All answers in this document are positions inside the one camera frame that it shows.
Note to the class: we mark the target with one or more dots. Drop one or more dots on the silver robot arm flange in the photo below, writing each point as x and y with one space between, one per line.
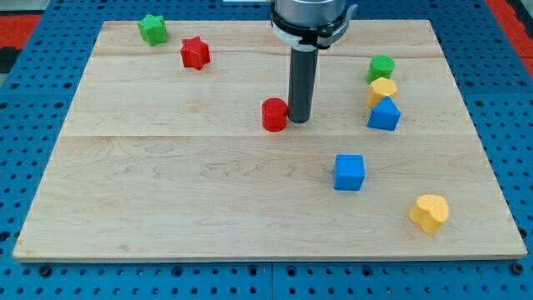
309 25

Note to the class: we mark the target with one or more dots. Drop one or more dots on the yellow hexagon block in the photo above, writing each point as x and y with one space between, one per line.
379 89

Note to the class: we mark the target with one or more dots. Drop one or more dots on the red cylinder block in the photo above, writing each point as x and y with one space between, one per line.
274 113

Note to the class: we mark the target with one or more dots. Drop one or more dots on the blue cube block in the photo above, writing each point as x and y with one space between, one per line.
348 172

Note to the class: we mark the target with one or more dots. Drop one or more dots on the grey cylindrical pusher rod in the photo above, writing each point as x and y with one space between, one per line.
301 85

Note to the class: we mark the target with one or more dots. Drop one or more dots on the light wooden board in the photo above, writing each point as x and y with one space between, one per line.
157 162

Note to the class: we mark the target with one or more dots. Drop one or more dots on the red star block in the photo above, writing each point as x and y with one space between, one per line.
195 53

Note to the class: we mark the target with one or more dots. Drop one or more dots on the blue triangular prism block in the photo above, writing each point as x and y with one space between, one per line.
385 115

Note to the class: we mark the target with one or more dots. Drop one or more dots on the green cylinder block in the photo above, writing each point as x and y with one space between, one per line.
381 66

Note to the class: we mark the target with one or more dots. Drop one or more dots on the green star block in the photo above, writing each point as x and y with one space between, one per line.
153 29

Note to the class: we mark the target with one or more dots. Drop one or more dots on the yellow heart block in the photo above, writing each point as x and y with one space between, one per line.
430 211

